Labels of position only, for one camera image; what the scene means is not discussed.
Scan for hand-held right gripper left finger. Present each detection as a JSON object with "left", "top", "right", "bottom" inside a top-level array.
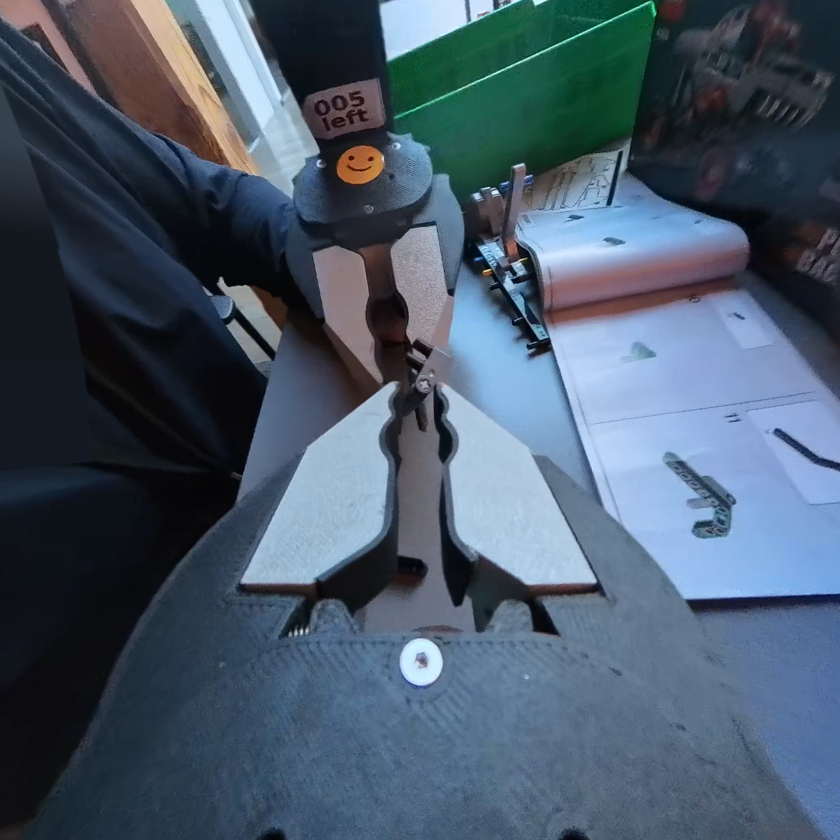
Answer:
[{"left": 239, "top": 382, "right": 401, "bottom": 618}]

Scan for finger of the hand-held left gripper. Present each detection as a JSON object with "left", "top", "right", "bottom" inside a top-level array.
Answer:
[
  {"left": 314, "top": 247, "right": 389, "bottom": 389},
  {"left": 392, "top": 222, "right": 455, "bottom": 350}
]

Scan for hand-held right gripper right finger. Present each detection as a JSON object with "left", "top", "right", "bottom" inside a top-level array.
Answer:
[{"left": 435, "top": 386, "right": 599, "bottom": 631}]

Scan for small grey lego part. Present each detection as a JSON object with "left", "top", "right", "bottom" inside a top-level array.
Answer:
[{"left": 403, "top": 337, "right": 455, "bottom": 435}]

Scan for grey lego chassis assembly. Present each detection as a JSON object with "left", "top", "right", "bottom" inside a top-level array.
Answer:
[{"left": 466, "top": 163, "right": 553, "bottom": 357}]

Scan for dark toy truck set box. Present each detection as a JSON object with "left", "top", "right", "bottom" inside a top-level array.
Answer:
[{"left": 626, "top": 0, "right": 840, "bottom": 304}]

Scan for green plastic bin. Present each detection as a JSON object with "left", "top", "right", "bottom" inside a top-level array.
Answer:
[{"left": 384, "top": 0, "right": 657, "bottom": 206}]

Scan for white instruction booklet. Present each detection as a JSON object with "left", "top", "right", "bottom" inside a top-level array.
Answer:
[{"left": 512, "top": 147, "right": 840, "bottom": 602}]

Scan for wooden cabinet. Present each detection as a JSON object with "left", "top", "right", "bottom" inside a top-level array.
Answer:
[{"left": 62, "top": 0, "right": 258, "bottom": 177}]

